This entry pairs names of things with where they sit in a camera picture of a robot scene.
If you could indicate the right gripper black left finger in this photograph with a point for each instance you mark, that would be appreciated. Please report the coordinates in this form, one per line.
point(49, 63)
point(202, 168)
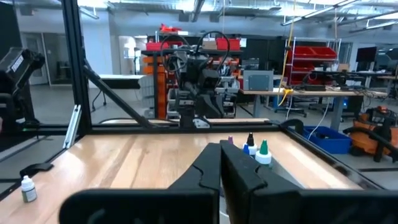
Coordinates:
point(203, 171)

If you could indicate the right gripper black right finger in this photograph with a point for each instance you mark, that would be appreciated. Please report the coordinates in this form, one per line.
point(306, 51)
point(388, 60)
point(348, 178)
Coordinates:
point(239, 174)

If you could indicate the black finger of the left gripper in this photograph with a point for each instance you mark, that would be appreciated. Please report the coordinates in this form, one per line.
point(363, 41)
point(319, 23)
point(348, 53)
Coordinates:
point(202, 107)
point(217, 107)

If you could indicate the large blue-capped food colouring bottle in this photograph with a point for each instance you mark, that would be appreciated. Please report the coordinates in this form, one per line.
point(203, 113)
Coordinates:
point(246, 149)

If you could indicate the large dark-capped food colouring bottle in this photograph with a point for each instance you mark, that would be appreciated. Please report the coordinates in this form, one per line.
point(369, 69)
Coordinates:
point(250, 144)

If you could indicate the large green-capped food colouring bottle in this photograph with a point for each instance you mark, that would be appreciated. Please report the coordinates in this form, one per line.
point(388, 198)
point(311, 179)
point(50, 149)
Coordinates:
point(263, 152)

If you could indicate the large purple-capped food colouring bottle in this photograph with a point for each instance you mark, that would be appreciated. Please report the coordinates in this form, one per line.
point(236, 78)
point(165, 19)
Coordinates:
point(230, 140)

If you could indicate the small maroon food colouring bottle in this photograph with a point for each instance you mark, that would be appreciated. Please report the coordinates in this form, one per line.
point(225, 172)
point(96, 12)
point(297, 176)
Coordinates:
point(28, 189)

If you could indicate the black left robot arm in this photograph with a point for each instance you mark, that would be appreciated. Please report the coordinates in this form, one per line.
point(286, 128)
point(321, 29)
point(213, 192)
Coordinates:
point(186, 102)

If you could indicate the orange drawer cabinet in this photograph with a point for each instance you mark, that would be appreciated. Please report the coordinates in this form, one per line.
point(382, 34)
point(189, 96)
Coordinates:
point(160, 87)

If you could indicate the grey metal box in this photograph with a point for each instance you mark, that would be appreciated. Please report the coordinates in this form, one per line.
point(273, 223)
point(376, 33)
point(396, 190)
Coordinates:
point(258, 80)

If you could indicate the white table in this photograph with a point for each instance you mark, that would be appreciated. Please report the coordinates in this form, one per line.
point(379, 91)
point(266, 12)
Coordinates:
point(118, 77)

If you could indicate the long wooden workbench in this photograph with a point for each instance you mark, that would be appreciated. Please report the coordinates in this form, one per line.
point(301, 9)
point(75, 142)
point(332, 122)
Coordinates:
point(311, 92)

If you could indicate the blue storage bin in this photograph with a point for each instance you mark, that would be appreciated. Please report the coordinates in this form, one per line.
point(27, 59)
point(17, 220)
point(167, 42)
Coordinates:
point(329, 143)

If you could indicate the red bin storage rack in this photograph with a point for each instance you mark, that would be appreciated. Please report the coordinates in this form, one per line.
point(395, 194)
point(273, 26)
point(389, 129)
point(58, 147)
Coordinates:
point(311, 59)

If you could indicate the silver aluminium extrusion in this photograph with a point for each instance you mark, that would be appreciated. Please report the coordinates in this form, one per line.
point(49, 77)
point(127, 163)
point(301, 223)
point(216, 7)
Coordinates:
point(73, 127)

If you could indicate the orange shop vacuum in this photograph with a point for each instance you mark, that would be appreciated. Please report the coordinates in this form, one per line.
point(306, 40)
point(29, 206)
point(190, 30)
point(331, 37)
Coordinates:
point(376, 137)

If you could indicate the black monitor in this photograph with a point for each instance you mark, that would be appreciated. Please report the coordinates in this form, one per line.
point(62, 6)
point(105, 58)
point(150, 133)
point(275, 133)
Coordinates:
point(365, 54)

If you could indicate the black frame clip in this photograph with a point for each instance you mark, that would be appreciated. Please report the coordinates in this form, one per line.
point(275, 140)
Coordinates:
point(35, 169)

